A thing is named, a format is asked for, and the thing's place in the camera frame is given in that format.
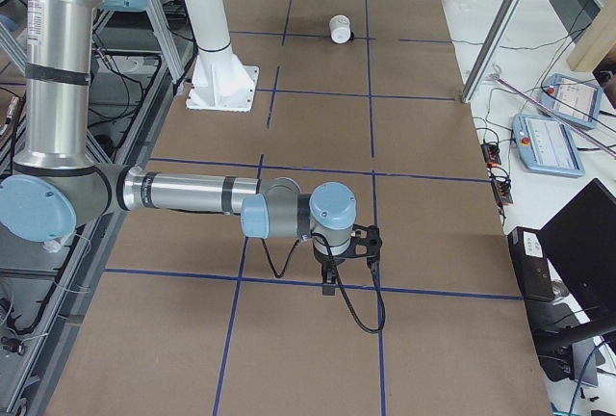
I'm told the blue teach pendant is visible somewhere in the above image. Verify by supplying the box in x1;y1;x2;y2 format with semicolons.
541;73;603;129
512;115;585;178

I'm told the aluminium side frame rail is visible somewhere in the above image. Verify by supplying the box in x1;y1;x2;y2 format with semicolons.
1;0;172;415

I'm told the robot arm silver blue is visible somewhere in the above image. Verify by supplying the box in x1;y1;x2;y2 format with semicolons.
1;0;359;293

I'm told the brown paper table cover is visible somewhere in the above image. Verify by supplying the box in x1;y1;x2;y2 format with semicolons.
46;0;551;415

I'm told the black laptop computer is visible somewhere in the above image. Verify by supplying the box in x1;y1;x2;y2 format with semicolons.
538;178;615;319

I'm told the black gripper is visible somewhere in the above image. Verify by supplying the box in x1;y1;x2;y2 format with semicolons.
313;242;359;296

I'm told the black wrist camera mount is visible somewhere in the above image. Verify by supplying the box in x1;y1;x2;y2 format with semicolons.
349;224;382;273

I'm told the far blue teach pendant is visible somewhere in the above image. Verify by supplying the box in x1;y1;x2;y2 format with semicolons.
541;73;603;129

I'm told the aluminium frame post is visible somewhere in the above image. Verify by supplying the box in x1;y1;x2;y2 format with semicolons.
461;0;522;103

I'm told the black box with label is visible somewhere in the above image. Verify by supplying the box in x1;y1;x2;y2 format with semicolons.
507;226;554;302

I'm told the near blue teach pendant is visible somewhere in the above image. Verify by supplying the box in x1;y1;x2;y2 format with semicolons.
512;115;585;178

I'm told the orange black connector block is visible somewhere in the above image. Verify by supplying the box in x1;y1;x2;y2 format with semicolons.
491;176;513;206
480;143;501;167

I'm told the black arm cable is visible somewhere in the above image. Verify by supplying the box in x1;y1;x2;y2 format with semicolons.
262;232;388;334

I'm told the white smiley mug black handle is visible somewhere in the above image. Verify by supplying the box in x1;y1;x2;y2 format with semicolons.
328;14;354;44

